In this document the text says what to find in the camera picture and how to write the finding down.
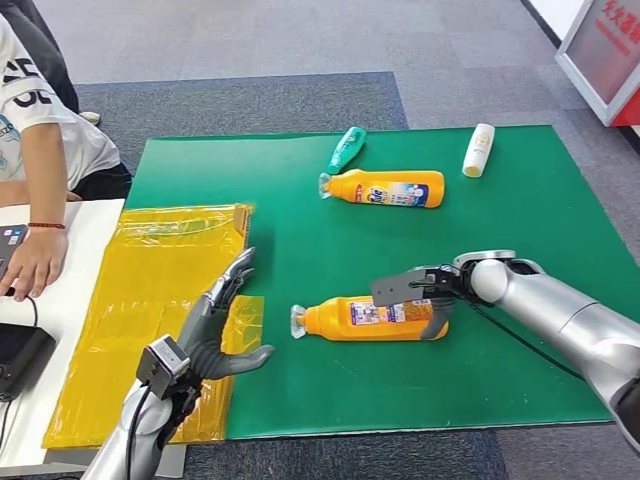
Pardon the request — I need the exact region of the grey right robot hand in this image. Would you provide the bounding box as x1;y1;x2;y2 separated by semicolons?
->
419;296;457;342

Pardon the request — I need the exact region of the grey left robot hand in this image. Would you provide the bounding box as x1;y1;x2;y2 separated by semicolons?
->
176;246;275;382

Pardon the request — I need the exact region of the orange bottle with white label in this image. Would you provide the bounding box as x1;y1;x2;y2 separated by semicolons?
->
291;294;450;342

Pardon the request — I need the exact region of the orange bottle with blue label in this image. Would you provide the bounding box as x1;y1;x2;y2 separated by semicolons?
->
318;168;445;210

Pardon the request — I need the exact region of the green bottle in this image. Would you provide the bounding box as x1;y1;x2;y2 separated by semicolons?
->
326;126;367;177

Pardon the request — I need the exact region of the yellow plastic sheet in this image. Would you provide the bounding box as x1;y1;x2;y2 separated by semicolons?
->
42;203;265;452

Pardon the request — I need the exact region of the green mat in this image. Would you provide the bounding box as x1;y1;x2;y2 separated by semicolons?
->
125;124;640;442

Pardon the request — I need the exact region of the white table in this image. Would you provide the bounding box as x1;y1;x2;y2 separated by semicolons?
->
0;198;187;480

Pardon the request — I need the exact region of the black box device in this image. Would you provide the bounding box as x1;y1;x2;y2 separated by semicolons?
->
0;323;57;403

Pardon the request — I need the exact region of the laptop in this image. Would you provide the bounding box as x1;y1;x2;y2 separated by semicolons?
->
0;225;29;280

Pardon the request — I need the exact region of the white framed red sign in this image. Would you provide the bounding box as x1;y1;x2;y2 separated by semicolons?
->
555;0;640;128

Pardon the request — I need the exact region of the person in dark trousers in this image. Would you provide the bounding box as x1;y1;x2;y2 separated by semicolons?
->
0;0;102;127

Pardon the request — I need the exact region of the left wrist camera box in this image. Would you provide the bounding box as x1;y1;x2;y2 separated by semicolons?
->
136;334;192;401

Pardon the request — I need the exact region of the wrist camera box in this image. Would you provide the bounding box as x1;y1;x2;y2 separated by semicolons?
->
370;266;473;309
136;334;192;401

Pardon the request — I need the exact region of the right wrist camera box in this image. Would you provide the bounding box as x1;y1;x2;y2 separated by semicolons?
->
370;266;473;309

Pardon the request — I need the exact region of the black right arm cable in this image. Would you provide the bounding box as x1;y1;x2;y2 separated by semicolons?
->
465;298;586;382

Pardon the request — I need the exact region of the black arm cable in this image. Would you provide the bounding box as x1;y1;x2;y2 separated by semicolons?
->
465;298;586;382
125;387;151;480

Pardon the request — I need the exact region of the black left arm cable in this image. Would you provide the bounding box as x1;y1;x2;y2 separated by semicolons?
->
125;387;151;480

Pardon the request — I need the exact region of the person's hand with bracelet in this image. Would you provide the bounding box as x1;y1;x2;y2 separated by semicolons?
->
0;228;69;303

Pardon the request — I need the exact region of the person's forearm with bracelet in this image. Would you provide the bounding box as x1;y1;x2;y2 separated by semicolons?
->
20;122;69;229

